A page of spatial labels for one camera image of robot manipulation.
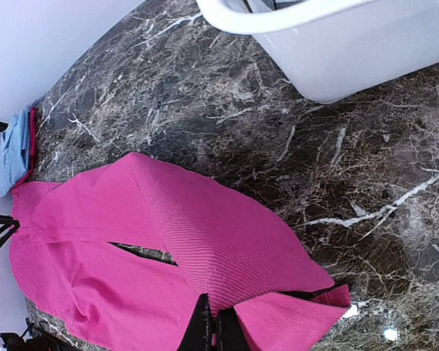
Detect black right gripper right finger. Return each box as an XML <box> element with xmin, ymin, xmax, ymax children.
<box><xmin>216</xmin><ymin>307</ymin><xmax>251</xmax><ymax>351</ymax></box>

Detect folded light blue shirt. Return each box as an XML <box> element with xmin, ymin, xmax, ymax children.
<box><xmin>0</xmin><ymin>107</ymin><xmax>30</xmax><ymax>197</ymax></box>

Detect white plastic laundry bin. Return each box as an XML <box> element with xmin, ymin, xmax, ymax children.
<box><xmin>198</xmin><ymin>1</ymin><xmax>439</xmax><ymax>103</ymax></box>

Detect folded red garment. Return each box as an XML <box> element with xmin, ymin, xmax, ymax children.
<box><xmin>16</xmin><ymin>107</ymin><xmax>38</xmax><ymax>186</ymax></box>

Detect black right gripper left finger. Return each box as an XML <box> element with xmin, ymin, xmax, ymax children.
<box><xmin>177</xmin><ymin>294</ymin><xmax>214</xmax><ymax>351</ymax></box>

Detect pink trousers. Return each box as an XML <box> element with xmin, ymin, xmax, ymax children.
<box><xmin>10</xmin><ymin>153</ymin><xmax>351</xmax><ymax>350</ymax></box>

